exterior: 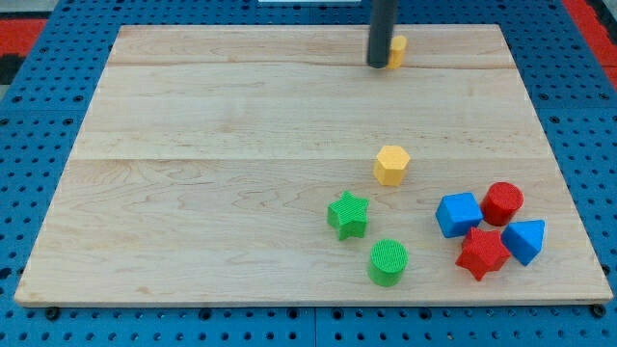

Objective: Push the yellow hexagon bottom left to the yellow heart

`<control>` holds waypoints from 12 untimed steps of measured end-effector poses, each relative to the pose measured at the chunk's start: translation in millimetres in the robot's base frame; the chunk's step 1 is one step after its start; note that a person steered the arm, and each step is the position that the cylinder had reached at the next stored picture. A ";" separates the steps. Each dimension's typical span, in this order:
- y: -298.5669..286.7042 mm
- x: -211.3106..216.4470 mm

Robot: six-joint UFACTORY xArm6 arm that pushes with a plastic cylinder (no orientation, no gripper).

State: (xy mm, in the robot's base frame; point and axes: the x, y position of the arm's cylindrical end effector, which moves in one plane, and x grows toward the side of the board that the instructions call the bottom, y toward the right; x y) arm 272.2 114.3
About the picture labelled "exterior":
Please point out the green star block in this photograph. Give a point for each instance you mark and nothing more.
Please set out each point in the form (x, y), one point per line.
(348, 216)

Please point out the yellow hexagon block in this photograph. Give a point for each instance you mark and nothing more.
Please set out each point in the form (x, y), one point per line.
(391, 164)

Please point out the yellow heart block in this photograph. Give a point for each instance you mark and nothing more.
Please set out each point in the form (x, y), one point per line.
(397, 51)

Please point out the red star block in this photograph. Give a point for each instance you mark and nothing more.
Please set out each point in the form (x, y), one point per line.
(482, 252)

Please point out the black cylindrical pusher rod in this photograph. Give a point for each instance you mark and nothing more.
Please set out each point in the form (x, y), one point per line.
(381, 24)

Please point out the blue triangle block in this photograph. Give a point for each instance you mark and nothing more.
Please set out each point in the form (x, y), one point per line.
(524, 240)

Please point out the red cylinder block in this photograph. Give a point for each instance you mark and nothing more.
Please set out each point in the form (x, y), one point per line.
(501, 202)

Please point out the wooden board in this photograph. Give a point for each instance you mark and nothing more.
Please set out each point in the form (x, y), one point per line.
(203, 170)

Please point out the green cylinder block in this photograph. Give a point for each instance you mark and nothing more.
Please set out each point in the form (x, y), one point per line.
(388, 260)

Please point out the blue cube block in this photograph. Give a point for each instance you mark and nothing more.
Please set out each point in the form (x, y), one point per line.
(457, 213)

